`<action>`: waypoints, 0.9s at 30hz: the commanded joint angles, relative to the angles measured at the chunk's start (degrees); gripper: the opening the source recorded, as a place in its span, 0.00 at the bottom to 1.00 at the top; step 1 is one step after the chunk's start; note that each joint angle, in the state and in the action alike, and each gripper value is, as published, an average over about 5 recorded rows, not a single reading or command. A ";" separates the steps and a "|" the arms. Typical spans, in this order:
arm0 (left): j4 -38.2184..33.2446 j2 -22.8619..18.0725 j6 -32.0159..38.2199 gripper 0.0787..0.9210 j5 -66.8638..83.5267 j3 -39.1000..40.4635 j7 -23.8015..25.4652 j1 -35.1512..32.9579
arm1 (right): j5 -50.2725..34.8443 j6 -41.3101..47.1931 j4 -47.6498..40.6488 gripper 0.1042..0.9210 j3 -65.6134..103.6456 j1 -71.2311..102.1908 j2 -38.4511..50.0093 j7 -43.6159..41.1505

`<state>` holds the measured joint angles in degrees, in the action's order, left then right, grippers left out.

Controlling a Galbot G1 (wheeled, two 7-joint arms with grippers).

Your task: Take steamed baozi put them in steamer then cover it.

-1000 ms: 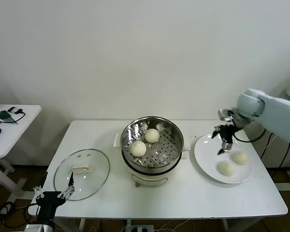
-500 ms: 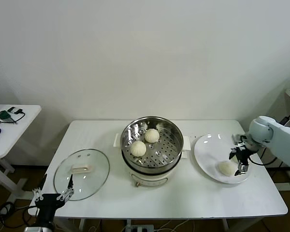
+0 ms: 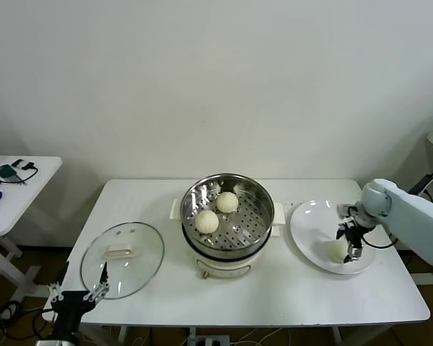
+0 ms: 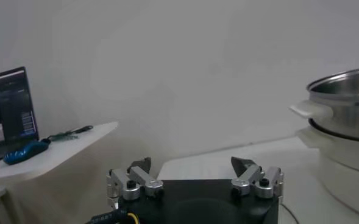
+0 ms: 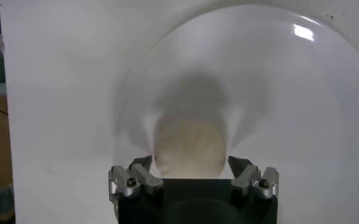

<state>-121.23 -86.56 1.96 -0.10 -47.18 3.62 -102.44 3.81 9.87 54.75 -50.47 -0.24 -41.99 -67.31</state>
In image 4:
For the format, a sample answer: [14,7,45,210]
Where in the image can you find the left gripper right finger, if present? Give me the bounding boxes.
[230,156,285,200]

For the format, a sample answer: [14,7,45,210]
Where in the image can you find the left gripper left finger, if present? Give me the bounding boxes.
[105,156,165,211]

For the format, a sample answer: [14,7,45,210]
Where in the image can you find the perforated steel steamer basket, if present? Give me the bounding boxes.
[288,65,359,144]

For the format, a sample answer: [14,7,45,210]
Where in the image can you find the large white table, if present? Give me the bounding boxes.
[156,136,359,224]

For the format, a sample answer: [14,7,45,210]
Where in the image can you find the small white side table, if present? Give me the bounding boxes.
[0,121,119,224]

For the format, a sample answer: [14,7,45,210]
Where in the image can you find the green electronic device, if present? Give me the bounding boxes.
[48,131,79,142]

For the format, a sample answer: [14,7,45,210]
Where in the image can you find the white electric cooker base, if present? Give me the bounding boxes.
[294,118,359,220]

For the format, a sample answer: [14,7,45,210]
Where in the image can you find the blue computer mouse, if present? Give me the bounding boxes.
[2,139,51,166]

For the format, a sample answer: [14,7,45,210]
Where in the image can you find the black laptop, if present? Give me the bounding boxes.
[0,66,40,167]

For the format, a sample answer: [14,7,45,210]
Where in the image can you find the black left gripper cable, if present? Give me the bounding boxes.
[86,208,140,224]

